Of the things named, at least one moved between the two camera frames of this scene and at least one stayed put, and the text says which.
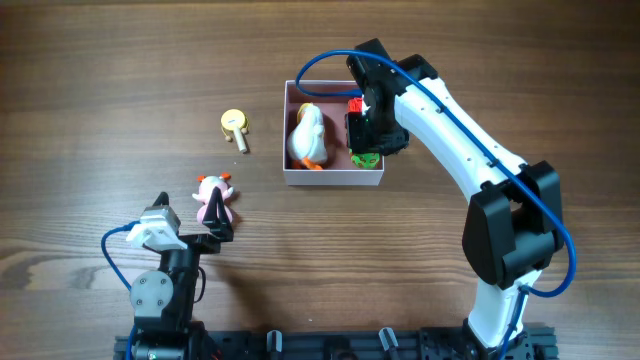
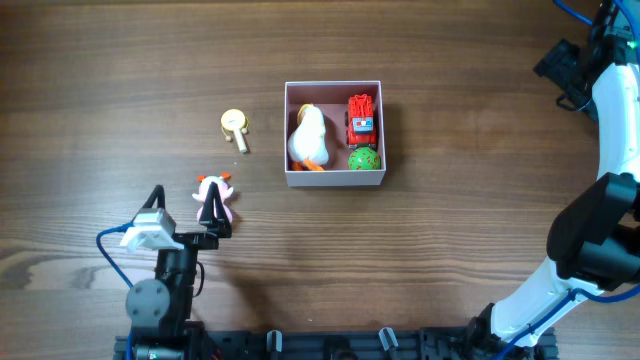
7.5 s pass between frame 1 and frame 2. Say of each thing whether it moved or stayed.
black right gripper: moved
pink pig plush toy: stayed
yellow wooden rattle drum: stayed
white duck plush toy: stayed
